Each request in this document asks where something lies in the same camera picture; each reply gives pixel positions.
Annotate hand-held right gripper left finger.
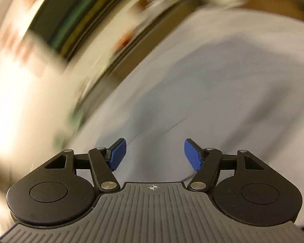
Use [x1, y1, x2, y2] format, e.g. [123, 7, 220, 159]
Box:
[44, 138, 127, 192]

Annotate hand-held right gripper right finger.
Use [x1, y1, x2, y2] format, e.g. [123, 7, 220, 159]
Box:
[184, 138, 266, 192]

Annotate blue-grey garment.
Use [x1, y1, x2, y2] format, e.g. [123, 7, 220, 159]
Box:
[91, 38, 276, 183]

